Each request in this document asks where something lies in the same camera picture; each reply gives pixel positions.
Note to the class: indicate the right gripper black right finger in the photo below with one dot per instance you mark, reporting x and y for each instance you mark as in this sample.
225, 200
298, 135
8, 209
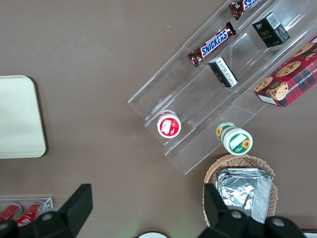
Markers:
218, 213

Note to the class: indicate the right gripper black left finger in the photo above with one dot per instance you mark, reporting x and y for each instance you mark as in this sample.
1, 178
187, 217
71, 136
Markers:
74, 210

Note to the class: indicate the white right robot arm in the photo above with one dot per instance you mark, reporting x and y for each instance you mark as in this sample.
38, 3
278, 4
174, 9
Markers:
154, 235

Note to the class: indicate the aluminium foil tray stack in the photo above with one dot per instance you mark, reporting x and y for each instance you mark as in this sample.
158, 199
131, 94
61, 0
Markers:
242, 193

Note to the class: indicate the light wicker basket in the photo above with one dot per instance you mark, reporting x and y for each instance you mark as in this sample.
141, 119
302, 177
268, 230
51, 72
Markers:
213, 171

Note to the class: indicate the beige plastic tray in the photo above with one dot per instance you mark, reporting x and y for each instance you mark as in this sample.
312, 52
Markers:
19, 116

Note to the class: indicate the clear acrylic bottle rack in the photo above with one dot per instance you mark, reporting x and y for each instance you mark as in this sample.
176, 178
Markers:
48, 202

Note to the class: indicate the red cola bottle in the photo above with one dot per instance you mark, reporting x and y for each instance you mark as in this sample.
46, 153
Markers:
31, 213
10, 213

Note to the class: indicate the green lid yogurt cup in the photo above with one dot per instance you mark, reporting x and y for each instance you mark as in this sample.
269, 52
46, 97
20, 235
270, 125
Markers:
237, 142

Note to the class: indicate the red lid yogurt cup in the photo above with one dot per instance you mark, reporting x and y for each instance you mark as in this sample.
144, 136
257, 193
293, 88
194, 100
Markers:
169, 126

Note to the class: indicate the clear acrylic stepped stand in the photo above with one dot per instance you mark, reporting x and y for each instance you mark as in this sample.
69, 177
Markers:
198, 99

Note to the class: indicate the small black carton box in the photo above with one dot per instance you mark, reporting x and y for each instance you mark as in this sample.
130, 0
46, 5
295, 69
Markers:
223, 72
270, 29

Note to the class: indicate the red tartan cookie box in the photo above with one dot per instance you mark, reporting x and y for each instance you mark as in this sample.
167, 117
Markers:
292, 77

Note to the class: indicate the Snickers chocolate bar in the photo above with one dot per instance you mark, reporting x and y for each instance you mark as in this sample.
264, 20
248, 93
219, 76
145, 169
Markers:
244, 6
213, 44

